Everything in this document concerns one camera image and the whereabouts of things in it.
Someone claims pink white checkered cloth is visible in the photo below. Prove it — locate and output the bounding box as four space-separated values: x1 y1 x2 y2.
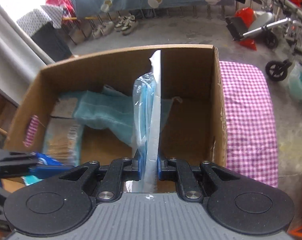
54 61 278 187

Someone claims blue face masks pack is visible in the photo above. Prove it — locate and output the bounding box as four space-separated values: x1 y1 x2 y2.
132 50 161 193

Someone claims grey wheelchair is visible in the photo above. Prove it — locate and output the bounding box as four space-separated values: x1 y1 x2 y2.
226 0 302 82

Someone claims polka dot cloth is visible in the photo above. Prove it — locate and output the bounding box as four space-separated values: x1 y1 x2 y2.
16 5 64 37

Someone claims brown cardboard box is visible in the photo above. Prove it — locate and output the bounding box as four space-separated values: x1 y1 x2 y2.
4 44 227 166

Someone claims blue white wipes pack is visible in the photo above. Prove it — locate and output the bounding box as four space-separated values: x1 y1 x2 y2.
22 153 69 186

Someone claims green translucent plastic bag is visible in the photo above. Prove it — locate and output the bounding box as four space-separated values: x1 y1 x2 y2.
288 62 302 102

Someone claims teal towel cloth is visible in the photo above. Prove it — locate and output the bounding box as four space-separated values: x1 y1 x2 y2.
74 85 183 146

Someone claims green white sneaker pair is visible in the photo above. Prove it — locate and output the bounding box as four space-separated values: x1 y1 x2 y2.
114 14 139 36

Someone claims cotton swabs plastic bag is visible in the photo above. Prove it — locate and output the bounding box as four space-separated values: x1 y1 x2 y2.
42 96 84 166

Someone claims red bag on floor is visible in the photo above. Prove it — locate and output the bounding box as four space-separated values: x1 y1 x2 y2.
235 7 257 51

